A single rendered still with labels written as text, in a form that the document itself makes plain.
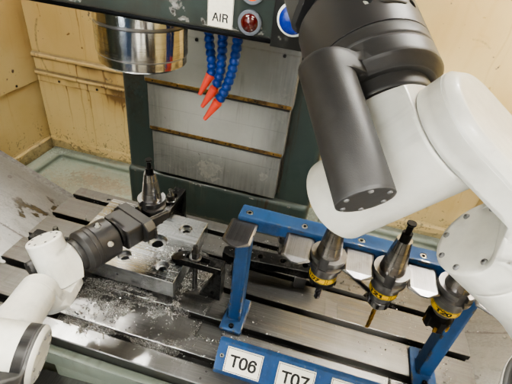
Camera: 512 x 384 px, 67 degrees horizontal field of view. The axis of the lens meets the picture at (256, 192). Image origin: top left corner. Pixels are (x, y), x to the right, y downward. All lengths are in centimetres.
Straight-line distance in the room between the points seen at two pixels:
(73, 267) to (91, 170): 130
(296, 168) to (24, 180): 108
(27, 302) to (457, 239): 60
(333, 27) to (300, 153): 101
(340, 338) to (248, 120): 68
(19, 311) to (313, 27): 57
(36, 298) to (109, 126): 138
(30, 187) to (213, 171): 77
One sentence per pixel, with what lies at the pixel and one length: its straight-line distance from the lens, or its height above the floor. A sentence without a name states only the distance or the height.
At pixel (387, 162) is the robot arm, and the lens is 24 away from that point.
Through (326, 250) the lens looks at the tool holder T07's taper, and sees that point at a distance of 68.
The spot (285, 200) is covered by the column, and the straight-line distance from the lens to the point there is 139.
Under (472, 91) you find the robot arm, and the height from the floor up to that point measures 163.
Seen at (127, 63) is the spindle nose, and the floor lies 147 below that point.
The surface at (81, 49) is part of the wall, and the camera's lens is 192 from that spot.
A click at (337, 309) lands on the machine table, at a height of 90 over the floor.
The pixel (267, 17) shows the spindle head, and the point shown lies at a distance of 46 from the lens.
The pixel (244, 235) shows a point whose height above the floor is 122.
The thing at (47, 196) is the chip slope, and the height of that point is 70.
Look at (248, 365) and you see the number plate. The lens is 88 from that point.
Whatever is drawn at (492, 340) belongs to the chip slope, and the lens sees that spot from 131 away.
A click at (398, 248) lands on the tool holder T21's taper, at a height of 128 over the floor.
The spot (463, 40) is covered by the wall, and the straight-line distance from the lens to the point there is 154.
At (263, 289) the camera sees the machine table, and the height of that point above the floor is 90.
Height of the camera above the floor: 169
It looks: 35 degrees down
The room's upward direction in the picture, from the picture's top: 7 degrees clockwise
